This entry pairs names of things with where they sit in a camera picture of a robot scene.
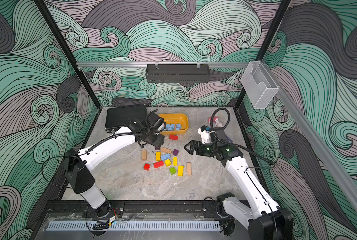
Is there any yellow long block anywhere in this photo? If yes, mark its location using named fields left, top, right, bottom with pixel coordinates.
left=177, top=165, right=184, bottom=177
left=155, top=151, right=161, bottom=162

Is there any wooden block left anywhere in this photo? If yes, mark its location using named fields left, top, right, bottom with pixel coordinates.
left=141, top=150, right=147, bottom=161

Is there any wooden block angled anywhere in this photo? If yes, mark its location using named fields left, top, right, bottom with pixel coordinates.
left=160, top=147, right=172, bottom=154

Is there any wooden block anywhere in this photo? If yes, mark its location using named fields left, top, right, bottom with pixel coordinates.
left=186, top=163, right=192, bottom=176
left=141, top=150, right=147, bottom=161

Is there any green cube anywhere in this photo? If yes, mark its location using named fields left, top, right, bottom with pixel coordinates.
left=169, top=167, right=176, bottom=175

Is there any red block near bin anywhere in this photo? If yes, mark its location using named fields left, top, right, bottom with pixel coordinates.
left=169, top=135, right=178, bottom=141

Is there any yellow cube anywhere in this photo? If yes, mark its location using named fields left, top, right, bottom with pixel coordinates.
left=164, top=159, right=171, bottom=167

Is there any yellow long block left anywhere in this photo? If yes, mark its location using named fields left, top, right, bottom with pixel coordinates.
left=155, top=151, right=161, bottom=162

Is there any red long block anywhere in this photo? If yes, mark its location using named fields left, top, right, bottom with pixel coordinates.
left=153, top=161, right=164, bottom=169

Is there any white slotted cable duct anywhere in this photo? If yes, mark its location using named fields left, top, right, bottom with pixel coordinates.
left=45, top=221, right=220, bottom=232

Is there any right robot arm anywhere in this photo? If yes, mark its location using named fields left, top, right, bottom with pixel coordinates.
left=184, top=122, right=294, bottom=240

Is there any black briefcase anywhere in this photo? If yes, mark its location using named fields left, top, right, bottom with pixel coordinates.
left=105, top=105, right=147, bottom=133

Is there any small pink white toy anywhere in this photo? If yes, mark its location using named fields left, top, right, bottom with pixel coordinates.
left=208, top=117, right=223, bottom=128

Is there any red cube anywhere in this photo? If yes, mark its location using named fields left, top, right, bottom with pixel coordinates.
left=143, top=164, right=150, bottom=171

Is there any yellow block small upright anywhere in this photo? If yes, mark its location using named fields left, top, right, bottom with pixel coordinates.
left=173, top=157, right=178, bottom=166

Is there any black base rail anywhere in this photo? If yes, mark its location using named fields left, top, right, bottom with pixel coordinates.
left=45, top=199, right=231, bottom=219

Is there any purple cube right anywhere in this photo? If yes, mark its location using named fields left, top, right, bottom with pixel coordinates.
left=172, top=149, right=179, bottom=156

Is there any clear acrylic holder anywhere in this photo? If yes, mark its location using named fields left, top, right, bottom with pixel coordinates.
left=241, top=61, right=279, bottom=110

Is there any wooden block right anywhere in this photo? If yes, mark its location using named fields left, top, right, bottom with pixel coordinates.
left=186, top=163, right=192, bottom=176

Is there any blue long block centre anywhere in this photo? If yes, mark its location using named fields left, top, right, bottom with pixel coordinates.
left=160, top=154, right=171, bottom=161

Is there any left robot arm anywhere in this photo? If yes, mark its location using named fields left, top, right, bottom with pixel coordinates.
left=63, top=111, right=166, bottom=218

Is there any yellow plastic bin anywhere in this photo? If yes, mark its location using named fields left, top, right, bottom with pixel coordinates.
left=159, top=113, right=189, bottom=135

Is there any aluminium wall rail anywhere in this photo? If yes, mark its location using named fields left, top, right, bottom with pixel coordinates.
left=76, top=61, right=249, bottom=69

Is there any black wall shelf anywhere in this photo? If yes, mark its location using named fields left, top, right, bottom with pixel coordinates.
left=145, top=65, right=210, bottom=84

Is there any yellow long block right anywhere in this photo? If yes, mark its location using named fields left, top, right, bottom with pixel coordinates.
left=177, top=165, right=184, bottom=177

